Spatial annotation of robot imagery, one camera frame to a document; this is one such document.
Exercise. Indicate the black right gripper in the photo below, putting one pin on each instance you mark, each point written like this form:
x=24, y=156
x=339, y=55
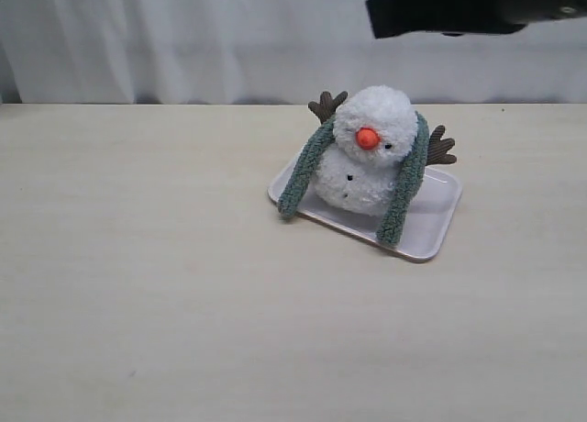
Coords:
x=395, y=18

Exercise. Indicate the white plush snowman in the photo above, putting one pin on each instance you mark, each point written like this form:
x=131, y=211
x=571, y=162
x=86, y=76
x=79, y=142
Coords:
x=383, y=100

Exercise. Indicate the green knitted scarf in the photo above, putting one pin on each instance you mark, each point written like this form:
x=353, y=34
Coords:
x=364, y=164

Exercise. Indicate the white rectangular plastic tray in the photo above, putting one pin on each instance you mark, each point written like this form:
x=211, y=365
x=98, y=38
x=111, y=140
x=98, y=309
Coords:
x=425, y=228

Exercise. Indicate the white curtain backdrop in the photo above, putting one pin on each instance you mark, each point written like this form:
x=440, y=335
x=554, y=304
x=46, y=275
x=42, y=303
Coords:
x=228, y=52

